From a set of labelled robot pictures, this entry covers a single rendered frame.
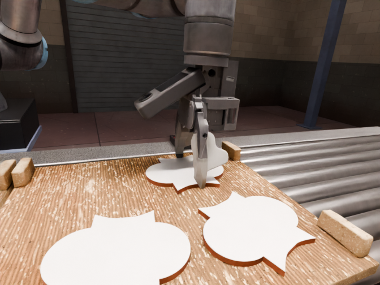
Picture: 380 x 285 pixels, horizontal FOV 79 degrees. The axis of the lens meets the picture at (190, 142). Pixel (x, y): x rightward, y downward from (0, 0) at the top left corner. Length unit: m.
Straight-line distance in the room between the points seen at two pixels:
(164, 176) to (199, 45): 0.22
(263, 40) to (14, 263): 6.51
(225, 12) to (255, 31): 6.07
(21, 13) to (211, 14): 0.58
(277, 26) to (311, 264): 6.70
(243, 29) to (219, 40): 5.87
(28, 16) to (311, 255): 0.82
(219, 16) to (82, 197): 0.32
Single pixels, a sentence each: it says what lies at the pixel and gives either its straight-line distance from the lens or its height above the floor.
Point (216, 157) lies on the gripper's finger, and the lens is 0.38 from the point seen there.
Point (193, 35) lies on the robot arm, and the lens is 0.36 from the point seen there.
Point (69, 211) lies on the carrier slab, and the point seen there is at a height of 0.94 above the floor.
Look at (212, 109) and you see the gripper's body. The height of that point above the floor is 1.06.
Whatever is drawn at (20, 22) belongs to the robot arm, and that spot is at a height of 1.20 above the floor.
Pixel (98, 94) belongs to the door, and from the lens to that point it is 5.09.
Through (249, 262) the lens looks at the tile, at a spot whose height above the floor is 0.94.
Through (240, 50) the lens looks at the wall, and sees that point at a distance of 6.17.
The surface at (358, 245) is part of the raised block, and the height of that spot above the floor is 0.95.
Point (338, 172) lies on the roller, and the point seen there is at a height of 0.91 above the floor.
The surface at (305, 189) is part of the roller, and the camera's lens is 0.49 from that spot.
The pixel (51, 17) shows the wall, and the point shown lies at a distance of 5.11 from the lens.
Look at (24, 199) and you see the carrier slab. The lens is 0.41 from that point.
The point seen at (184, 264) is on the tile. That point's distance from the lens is 0.26.
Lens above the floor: 1.14
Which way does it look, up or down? 20 degrees down
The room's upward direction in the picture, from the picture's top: 3 degrees clockwise
